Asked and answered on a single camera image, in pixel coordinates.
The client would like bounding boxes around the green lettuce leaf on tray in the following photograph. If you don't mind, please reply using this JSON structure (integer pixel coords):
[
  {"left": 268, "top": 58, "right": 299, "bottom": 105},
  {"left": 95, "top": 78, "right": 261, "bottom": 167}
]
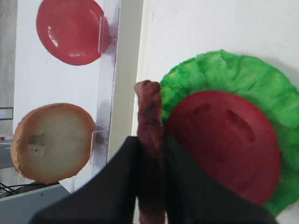
[{"left": 161, "top": 50, "right": 299, "bottom": 216}]

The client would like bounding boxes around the red tomato slice in rack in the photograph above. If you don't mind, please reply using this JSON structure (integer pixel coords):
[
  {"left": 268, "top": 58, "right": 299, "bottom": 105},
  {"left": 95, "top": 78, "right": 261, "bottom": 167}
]
[{"left": 36, "top": 0, "right": 112, "bottom": 66}]

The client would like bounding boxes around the brown meat patty front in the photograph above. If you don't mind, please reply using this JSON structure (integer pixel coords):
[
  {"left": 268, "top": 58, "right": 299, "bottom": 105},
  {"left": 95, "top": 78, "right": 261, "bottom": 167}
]
[{"left": 134, "top": 80, "right": 165, "bottom": 224}]

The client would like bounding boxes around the bread slice in left rack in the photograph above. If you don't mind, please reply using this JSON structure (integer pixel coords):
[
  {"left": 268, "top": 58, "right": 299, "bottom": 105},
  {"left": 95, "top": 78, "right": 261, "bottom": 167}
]
[{"left": 10, "top": 103, "right": 95, "bottom": 184}]

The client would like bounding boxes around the clear acrylic left rack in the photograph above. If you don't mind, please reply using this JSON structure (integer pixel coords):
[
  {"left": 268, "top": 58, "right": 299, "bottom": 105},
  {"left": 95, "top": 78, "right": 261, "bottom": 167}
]
[{"left": 90, "top": 0, "right": 121, "bottom": 177}]

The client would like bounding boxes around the white metal tray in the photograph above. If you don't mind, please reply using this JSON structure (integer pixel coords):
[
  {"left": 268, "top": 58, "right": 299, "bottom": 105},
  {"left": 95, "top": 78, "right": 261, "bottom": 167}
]
[{"left": 108, "top": 0, "right": 299, "bottom": 158}]

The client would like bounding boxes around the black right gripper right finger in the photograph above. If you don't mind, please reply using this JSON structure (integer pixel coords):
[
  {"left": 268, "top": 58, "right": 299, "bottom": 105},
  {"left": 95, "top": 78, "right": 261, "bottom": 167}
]
[{"left": 165, "top": 137, "right": 277, "bottom": 224}]

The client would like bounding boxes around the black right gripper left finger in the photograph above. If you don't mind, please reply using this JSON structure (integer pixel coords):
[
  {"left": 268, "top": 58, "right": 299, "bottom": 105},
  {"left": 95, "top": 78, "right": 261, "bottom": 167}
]
[{"left": 30, "top": 136, "right": 139, "bottom": 224}]

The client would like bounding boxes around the red tomato slice on tray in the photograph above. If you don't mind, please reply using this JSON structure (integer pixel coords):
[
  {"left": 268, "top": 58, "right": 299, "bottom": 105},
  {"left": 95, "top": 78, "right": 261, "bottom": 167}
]
[{"left": 165, "top": 91, "right": 281, "bottom": 205}]

